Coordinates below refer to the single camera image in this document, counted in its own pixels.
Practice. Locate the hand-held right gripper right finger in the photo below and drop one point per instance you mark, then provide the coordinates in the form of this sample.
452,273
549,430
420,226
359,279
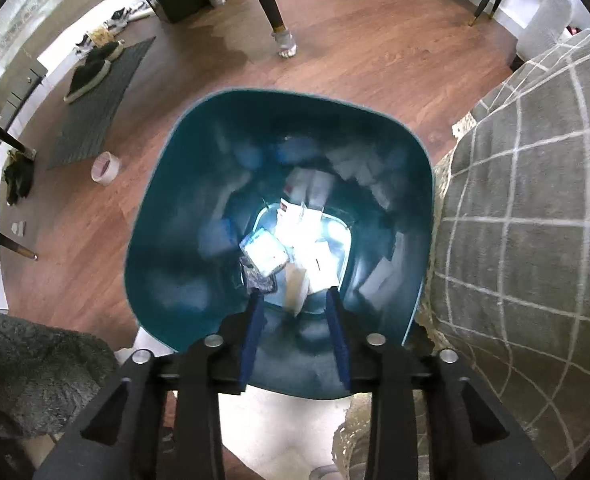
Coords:
337,330

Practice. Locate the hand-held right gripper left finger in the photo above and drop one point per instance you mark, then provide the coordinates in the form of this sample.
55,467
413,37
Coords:
252,330

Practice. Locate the white cardboard box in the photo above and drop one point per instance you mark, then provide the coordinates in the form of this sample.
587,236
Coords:
320,270

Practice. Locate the blue tissue packet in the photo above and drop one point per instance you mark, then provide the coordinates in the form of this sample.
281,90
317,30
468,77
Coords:
265,255

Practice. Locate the red and white box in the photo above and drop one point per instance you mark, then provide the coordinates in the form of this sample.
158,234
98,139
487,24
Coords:
297,220

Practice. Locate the teal trash bin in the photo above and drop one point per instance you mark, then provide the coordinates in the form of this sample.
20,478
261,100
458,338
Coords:
190,210

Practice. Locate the tape roll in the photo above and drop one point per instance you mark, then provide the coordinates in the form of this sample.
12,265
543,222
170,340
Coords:
106,169

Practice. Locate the grey fuzzy cloth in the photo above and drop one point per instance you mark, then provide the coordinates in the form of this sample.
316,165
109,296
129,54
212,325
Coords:
35,370

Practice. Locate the small white scrap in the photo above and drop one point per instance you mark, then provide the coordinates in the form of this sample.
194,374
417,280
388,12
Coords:
19,227

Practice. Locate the grey floor mat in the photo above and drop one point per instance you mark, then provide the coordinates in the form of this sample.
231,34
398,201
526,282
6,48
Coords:
95,110

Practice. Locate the black cloth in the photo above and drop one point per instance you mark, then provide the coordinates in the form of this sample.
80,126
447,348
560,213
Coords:
19,180

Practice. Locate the dark grey slipper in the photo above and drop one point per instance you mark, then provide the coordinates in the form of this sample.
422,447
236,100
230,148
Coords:
87,80
105,51

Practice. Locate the white sneakers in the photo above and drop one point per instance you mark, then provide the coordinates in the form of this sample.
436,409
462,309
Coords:
130,10

